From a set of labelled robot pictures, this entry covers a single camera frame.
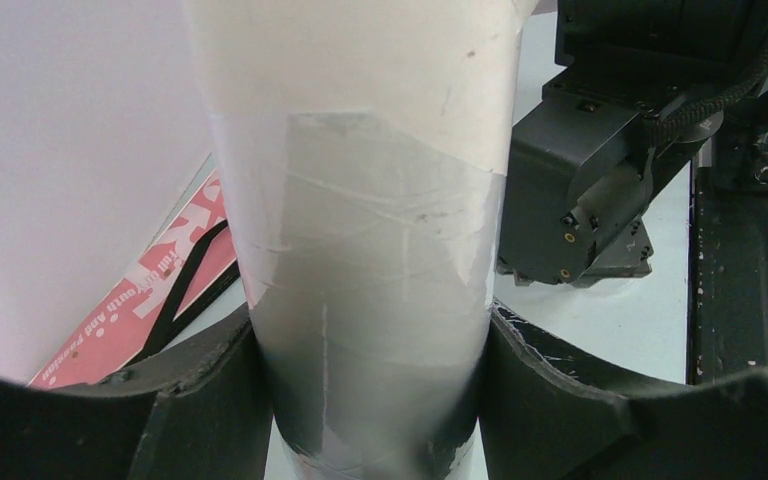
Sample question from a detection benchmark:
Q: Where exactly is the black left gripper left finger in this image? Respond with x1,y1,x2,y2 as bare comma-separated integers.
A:
0,307,272,479

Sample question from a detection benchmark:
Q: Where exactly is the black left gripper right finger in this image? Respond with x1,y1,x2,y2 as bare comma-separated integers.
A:
479,303,768,479

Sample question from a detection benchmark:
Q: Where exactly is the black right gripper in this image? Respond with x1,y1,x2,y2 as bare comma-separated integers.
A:
496,86,709,287

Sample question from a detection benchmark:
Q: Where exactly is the white shuttlecock tube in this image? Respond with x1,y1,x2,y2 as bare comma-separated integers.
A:
182,1,535,479

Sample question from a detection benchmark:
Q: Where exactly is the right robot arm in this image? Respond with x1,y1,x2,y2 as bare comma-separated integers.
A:
497,1,768,285

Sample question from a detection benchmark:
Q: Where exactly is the pink sport racket bag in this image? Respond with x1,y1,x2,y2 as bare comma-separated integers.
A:
29,172,226,389

